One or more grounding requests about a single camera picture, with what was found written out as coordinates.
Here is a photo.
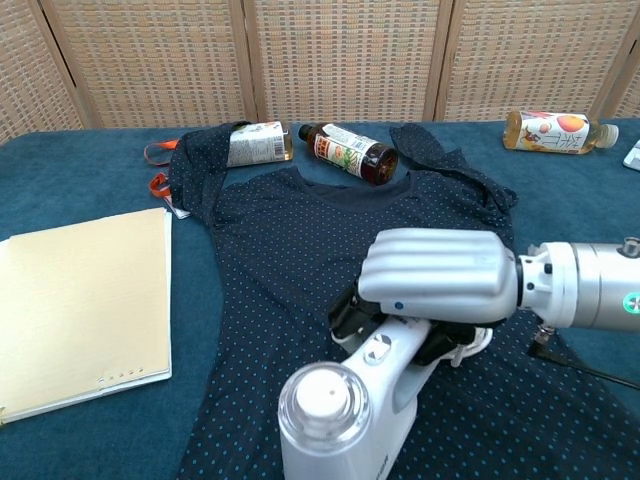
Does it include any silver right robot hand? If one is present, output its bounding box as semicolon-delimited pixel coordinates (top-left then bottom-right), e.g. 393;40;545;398
327;228;524;369

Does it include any white handheld steam iron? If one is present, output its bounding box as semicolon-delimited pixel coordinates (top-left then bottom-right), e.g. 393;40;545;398
277;314;484;480

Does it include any dark blue polka dot shirt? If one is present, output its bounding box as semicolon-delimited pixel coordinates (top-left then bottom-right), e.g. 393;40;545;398
169;121;640;480

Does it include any dark brown drink bottle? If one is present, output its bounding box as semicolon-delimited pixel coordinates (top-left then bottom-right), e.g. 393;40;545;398
298;123;400;186

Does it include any peach tea bottle white cap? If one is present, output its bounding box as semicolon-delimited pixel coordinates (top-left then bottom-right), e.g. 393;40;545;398
503;110;620;156

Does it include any yellow tea bottle white label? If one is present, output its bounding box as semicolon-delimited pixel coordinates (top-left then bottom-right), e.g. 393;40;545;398
227;121;295;168

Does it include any clear plastic blister package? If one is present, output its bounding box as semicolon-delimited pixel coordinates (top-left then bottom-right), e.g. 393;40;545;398
622;139;640;174

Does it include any woven bamboo folding screen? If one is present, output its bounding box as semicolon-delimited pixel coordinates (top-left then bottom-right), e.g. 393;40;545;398
0;0;640;146

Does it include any cream paper folder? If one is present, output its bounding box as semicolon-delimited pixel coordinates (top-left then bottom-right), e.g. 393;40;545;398
0;207;174;426

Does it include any teal blue table cloth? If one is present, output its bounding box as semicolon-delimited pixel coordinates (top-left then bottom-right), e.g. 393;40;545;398
0;117;640;480

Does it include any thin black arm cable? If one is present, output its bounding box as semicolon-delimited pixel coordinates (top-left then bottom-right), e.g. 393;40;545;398
528;323;640;392

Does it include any orange lanyard with badge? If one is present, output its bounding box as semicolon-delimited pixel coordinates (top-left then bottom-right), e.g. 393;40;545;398
144;141;192;221

